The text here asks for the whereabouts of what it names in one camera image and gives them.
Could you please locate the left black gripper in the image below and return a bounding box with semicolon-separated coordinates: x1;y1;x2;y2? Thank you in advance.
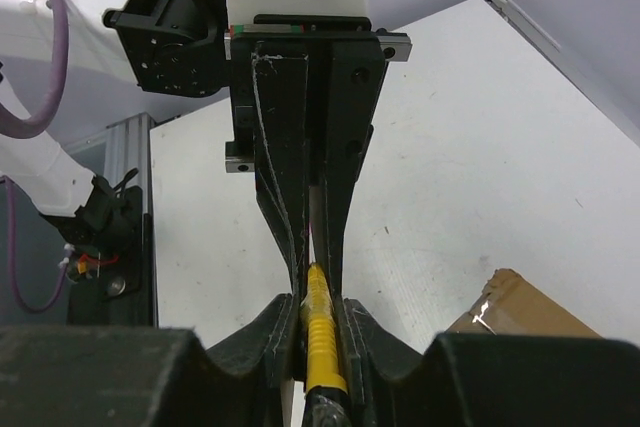
224;14;412;297

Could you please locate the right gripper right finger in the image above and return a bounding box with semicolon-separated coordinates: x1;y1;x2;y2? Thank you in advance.
339;299;639;426

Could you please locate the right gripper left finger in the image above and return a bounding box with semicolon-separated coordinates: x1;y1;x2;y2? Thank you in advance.
1;294;297;426

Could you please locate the brown cardboard express box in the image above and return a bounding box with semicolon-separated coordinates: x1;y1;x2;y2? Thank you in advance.
448;269;600;338

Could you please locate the yellow utility knife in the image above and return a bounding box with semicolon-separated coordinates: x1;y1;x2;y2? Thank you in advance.
300;262;353;427

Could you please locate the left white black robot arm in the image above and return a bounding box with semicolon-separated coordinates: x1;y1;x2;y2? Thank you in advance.
1;0;412;299

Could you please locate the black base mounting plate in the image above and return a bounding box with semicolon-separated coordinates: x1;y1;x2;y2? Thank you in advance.
66;186;158;327

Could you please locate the front aluminium rail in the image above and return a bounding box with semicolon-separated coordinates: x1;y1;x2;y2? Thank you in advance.
102;113;159;326

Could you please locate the aluminium rail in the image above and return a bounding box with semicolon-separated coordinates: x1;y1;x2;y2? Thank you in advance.
488;0;639;146
102;113;159;326

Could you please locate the right side aluminium rail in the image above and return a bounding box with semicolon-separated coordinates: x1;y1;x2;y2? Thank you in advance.
488;0;639;146

